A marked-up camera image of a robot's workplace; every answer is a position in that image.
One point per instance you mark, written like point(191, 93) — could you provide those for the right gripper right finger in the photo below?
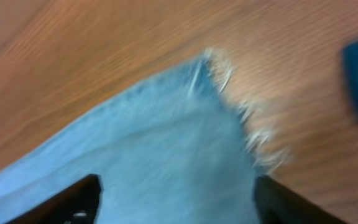
point(276, 204)

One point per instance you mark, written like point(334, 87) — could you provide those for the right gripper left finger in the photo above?
point(77, 204)

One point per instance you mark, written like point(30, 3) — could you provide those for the light blue denim jeans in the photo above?
point(169, 149)

